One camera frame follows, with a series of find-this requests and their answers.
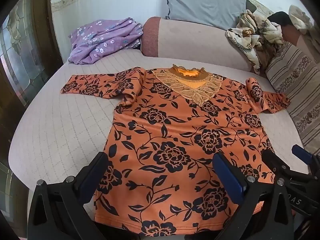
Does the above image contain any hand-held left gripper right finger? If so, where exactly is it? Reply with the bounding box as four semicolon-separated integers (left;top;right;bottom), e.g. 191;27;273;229
212;152;294;240

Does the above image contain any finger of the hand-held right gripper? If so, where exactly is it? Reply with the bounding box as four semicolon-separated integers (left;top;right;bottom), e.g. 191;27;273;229
291;144;320;178
261;149;292;183

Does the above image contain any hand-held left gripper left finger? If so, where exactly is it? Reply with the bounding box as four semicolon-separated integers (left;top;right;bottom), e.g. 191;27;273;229
27;151;109;240

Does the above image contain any orange black floral shirt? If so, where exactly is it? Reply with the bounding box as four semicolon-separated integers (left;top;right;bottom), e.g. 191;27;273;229
61;64;292;238

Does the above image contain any striped floral pillow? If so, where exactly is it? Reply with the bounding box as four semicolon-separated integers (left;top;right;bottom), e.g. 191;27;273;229
265;41;320;151

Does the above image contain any cream floral blanket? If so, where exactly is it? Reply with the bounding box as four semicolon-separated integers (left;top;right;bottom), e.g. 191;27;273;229
226;9;285;75

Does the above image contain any black cloth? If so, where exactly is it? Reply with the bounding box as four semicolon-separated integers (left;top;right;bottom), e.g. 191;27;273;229
267;11;298;43

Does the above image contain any cream crumpled cloth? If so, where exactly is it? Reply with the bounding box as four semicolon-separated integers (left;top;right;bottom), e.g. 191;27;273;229
288;5;314;34

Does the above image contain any purple floral cloth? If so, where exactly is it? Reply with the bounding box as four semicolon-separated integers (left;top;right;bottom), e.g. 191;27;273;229
68;17;144;65

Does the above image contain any wooden door with glass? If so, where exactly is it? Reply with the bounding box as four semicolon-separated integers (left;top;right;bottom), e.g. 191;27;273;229
0;0;63;160

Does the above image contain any grey pillow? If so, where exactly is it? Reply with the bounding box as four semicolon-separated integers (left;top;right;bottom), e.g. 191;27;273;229
165;0;257;29

